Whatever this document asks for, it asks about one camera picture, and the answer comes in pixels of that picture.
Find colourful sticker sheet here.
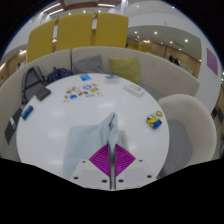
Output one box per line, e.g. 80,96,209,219
62,82,103,101

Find purple wall panel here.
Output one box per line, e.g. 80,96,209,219
205,47,219,76

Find yellow partition panel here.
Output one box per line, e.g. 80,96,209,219
55,12,95,52
94,12,130,49
26,18,58,63

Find dark brown wallet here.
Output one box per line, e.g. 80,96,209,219
33,86,52,102

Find light blue towel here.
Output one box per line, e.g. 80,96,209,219
62,111,130,181

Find white flat box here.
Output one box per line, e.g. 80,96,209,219
123,82,146,97

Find ceiling lights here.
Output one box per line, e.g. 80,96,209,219
39,1,189,44

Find blue rectangular box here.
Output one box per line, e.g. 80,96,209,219
20,104,35,121

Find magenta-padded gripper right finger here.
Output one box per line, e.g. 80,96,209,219
113,143,158,191

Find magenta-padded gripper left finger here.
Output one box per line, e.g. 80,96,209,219
70,143,112,191

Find curved cream sofa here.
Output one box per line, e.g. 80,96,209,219
0,46,201,158

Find yellow blue toy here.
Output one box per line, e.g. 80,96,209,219
146,110,165,130

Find dark blue patterned bag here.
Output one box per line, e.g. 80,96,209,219
46,66,74,85

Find grey armchair seat cushion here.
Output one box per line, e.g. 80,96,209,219
157,119,194,178

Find cream shell armchair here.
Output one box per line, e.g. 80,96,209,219
156,93,220,180

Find yellow-green cushion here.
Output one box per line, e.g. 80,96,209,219
108,56,142,85

